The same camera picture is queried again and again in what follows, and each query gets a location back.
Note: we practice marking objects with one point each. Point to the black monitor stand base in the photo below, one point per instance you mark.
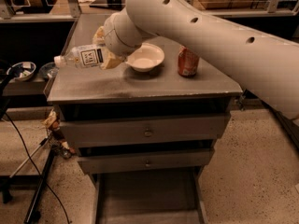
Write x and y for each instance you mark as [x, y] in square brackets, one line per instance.
[108, 4]

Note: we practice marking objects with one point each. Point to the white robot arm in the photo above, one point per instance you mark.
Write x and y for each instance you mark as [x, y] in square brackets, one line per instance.
[264, 64]

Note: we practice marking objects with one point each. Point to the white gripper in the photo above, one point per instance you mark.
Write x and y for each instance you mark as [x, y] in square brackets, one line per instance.
[109, 37]

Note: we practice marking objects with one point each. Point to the grey open bottom drawer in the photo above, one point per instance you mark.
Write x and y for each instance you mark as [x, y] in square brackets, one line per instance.
[165, 196]

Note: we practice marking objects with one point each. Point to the white paper bowl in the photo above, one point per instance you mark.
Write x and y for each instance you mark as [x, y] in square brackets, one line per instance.
[146, 58]

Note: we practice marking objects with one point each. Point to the grey drawer cabinet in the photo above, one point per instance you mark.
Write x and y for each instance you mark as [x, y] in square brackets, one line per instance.
[123, 93]

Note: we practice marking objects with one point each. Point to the white bowl with items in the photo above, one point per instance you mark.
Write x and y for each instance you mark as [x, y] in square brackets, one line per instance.
[22, 71]

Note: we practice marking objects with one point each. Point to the small clutter pile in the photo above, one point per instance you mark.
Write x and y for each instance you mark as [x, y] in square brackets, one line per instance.
[59, 143]

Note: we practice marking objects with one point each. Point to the black tripod stand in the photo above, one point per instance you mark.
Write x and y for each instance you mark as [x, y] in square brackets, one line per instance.
[32, 182]

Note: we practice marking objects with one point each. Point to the orange soda can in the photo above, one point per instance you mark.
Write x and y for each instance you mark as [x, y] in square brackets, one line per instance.
[187, 62]

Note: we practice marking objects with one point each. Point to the grey middle drawer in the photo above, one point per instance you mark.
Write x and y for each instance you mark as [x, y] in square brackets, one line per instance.
[145, 161]

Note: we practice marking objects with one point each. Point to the clear plastic bottle white label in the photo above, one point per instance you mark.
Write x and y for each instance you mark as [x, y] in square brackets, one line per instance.
[82, 56]

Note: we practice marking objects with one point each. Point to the grey top drawer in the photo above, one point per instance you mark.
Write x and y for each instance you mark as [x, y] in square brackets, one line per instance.
[116, 132]

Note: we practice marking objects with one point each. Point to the dark glass bowl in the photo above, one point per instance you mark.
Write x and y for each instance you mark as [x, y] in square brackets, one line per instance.
[48, 70]

